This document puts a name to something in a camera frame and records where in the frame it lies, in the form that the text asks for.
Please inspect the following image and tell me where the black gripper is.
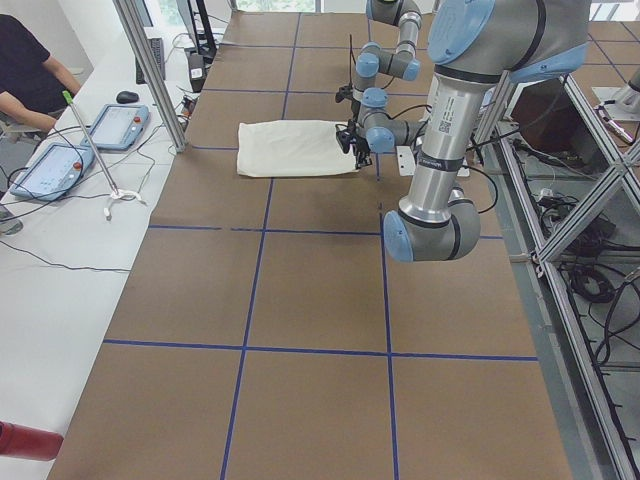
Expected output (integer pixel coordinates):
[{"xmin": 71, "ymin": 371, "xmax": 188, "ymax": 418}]
[
  {"xmin": 334, "ymin": 84, "xmax": 361, "ymax": 118},
  {"xmin": 335, "ymin": 124, "xmax": 372, "ymax": 169}
]

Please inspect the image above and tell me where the cream long-sleeve cat shirt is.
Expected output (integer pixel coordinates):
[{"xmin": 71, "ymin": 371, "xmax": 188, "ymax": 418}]
[{"xmin": 237, "ymin": 120, "xmax": 355, "ymax": 177}]

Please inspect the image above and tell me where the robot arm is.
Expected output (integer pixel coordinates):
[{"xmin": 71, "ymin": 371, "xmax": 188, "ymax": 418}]
[
  {"xmin": 336, "ymin": 0, "xmax": 590, "ymax": 262},
  {"xmin": 335, "ymin": 0, "xmax": 422, "ymax": 121}
]

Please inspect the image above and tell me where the black keyboard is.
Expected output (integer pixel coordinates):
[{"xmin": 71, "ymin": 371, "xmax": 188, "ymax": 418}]
[{"xmin": 134, "ymin": 37, "xmax": 166, "ymax": 85}]

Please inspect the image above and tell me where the black computer mouse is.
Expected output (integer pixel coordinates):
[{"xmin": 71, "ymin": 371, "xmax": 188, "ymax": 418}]
[{"xmin": 116, "ymin": 91, "xmax": 139, "ymax": 104}]

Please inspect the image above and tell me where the blue teach pendant far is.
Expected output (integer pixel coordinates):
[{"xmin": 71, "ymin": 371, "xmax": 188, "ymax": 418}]
[{"xmin": 89, "ymin": 104, "xmax": 150, "ymax": 151}]

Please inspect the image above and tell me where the blue teach pendant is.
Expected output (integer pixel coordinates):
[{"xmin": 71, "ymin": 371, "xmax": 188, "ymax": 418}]
[
  {"xmin": 9, "ymin": 143, "xmax": 94, "ymax": 202},
  {"xmin": 89, "ymin": 104, "xmax": 150, "ymax": 151}
]

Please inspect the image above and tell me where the metal grabber stick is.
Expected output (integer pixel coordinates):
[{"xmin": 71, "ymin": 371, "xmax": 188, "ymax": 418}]
[{"xmin": 62, "ymin": 90, "xmax": 146, "ymax": 221}]

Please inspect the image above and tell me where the blue teach pendant near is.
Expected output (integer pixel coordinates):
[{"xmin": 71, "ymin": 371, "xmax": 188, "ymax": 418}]
[{"xmin": 9, "ymin": 143, "xmax": 94, "ymax": 202}]

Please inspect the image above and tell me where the seated person black shirt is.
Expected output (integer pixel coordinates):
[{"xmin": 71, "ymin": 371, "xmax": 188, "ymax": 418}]
[{"xmin": 1, "ymin": 14, "xmax": 81, "ymax": 132}]

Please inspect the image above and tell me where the red bottle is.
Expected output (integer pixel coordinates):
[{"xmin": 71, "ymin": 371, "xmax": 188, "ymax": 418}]
[{"xmin": 1, "ymin": 422, "xmax": 64, "ymax": 461}]

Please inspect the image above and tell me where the aluminium frame post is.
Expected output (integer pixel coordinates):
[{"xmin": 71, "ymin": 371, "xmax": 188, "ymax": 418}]
[{"xmin": 113, "ymin": 0, "xmax": 186, "ymax": 153}]

